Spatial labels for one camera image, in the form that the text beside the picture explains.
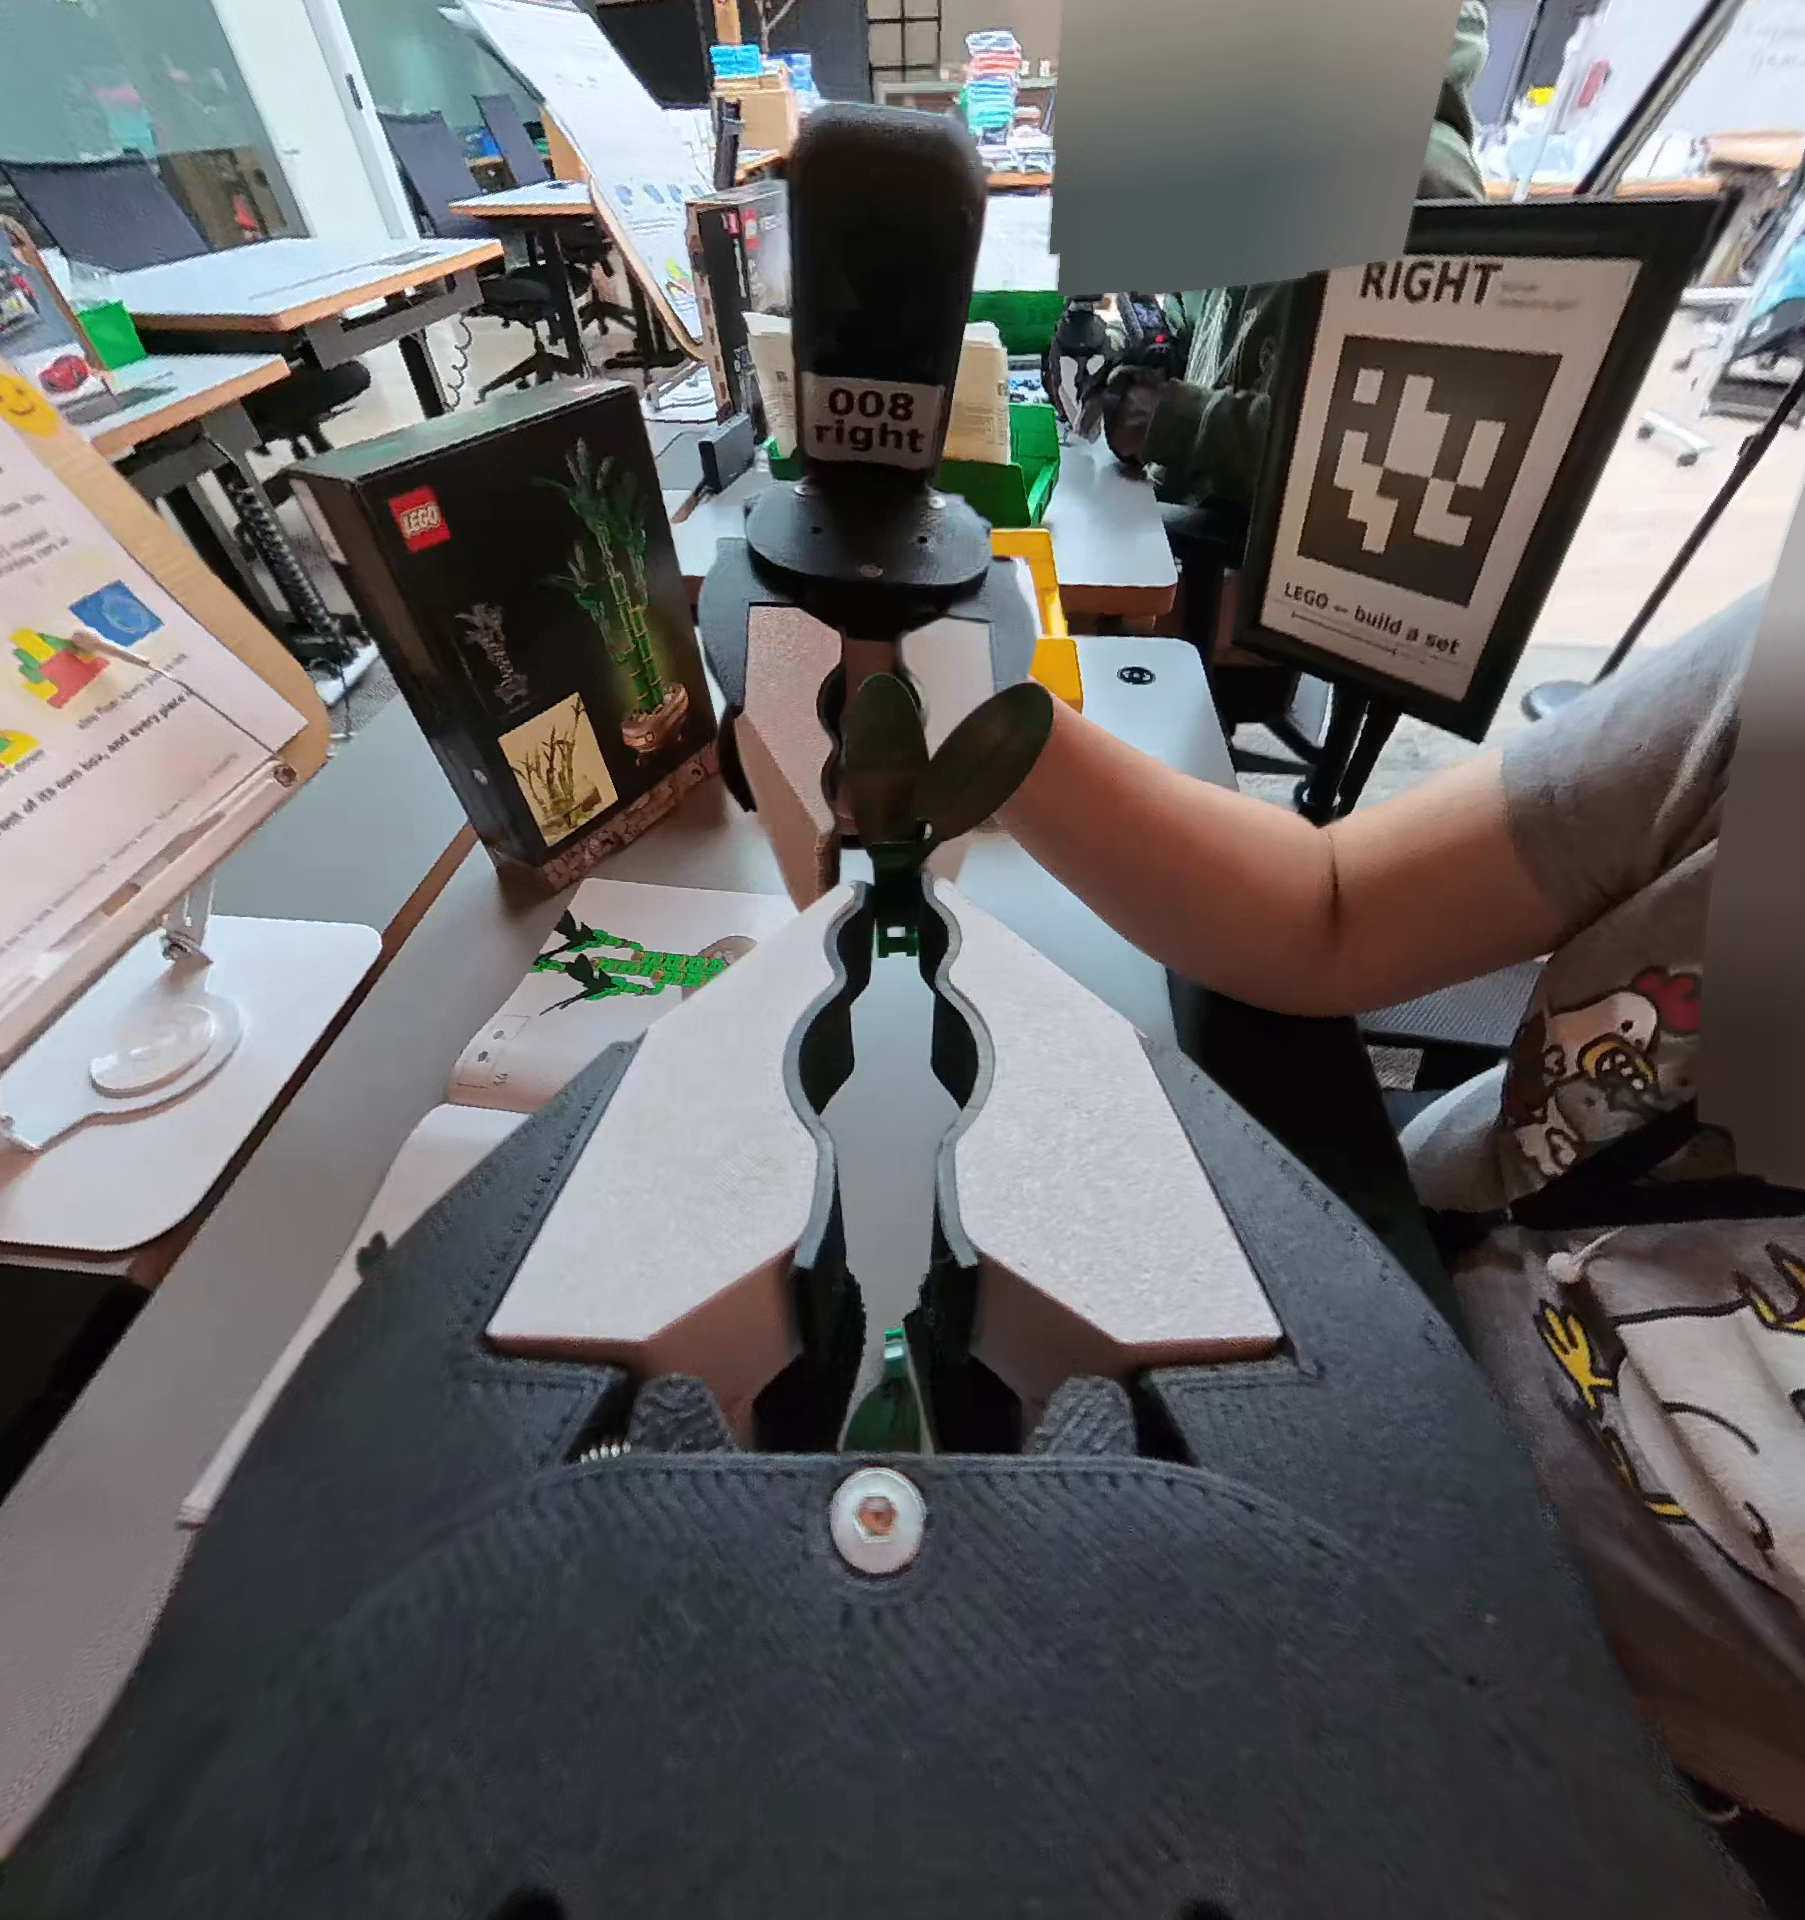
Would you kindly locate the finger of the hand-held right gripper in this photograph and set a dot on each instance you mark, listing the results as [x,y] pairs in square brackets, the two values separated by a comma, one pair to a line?
[782,691]
[955,661]

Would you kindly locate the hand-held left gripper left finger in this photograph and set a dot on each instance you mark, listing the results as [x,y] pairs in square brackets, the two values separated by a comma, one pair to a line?
[662,1201]

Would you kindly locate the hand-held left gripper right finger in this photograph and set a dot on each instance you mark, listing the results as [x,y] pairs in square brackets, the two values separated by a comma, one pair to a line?
[1097,1201]

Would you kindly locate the dark green lego leaf piece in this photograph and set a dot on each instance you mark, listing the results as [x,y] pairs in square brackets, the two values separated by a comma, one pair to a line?
[978,750]

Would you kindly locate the dark lego set box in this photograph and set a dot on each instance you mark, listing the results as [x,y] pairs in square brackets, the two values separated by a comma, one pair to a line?
[736,301]

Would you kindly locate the lego instruction booklet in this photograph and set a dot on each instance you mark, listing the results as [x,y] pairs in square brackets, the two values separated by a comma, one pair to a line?
[512,1066]

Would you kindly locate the black lego set box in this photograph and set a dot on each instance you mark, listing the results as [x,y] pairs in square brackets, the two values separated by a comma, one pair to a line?
[512,599]

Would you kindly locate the yellow plastic bin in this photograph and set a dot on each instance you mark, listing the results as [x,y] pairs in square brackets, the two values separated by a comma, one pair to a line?
[1055,630]

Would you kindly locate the stack of white boxes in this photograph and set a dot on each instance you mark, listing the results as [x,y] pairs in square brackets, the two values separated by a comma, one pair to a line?
[774,390]

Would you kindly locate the green plastic bin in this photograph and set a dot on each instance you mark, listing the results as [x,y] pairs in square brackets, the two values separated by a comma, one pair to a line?
[1016,481]

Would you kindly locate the small grey side table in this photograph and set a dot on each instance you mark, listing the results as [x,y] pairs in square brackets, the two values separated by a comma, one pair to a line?
[1141,706]

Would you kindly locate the document stand with sheet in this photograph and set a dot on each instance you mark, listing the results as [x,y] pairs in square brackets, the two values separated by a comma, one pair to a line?
[617,136]

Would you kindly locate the white document stand base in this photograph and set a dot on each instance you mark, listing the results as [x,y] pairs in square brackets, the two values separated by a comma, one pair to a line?
[288,1052]

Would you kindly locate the framed marker sign stand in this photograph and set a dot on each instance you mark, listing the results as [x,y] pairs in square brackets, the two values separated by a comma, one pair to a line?
[1442,450]

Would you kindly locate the wooden top office desk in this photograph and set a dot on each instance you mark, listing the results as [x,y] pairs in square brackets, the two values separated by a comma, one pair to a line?
[288,278]

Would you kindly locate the person's printed pants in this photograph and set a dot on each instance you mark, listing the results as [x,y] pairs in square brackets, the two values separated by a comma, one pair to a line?
[1666,1426]

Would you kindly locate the person's printed grey shirt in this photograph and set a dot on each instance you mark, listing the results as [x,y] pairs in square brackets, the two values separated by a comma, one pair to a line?
[1608,780]

